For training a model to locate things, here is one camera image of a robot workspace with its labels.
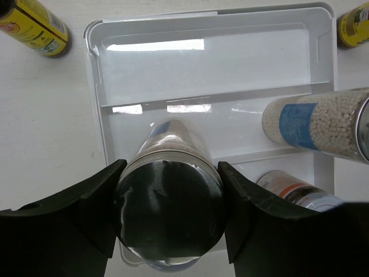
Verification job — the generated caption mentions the blue label jar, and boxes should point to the blue label jar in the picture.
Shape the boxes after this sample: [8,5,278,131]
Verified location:
[112,118,227,272]
[262,88,368,163]

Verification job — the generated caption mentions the yellow sauce bottle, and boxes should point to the yellow sauce bottle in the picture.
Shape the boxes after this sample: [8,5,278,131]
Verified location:
[1,0,72,58]
[337,2,368,49]

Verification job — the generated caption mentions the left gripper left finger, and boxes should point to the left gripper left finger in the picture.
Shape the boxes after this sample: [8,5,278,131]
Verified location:
[1,159,127,276]

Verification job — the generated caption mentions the orange spice jar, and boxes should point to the orange spice jar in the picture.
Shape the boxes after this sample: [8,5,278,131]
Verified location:
[257,170,344,212]

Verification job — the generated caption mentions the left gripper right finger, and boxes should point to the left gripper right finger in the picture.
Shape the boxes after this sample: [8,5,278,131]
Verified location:
[218,162,368,276]

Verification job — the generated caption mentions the white divided tray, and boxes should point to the white divided tray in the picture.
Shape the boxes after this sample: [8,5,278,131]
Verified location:
[83,2,337,193]

